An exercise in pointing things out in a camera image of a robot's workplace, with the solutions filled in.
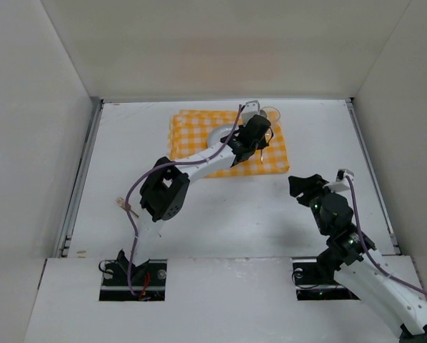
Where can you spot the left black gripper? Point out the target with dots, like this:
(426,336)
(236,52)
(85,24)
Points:
(262,135)

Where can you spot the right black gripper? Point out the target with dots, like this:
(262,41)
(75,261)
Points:
(310,190)

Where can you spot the silver spoon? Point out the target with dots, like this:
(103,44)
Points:
(262,150)

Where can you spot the clear drinking glass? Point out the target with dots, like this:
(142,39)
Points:
(272,114)

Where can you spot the white ceramic plate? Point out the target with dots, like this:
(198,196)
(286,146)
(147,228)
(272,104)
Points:
(221,133)

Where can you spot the yellow white checkered cloth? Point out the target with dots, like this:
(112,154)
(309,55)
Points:
(189,130)

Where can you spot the copper fork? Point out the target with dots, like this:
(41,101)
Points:
(126,207)

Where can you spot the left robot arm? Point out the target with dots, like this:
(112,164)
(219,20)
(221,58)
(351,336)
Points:
(159,194)

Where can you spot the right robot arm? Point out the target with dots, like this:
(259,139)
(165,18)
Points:
(352,259)

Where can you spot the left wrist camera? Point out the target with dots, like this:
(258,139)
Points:
(249,110)

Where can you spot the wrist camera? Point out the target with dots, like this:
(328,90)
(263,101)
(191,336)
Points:
(341,183)
(249,110)

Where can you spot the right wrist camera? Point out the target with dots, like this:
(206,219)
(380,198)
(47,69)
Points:
(341,183)

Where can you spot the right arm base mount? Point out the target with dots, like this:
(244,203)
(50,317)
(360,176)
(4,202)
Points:
(314,281)

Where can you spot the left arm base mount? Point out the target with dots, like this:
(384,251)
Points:
(148,281)

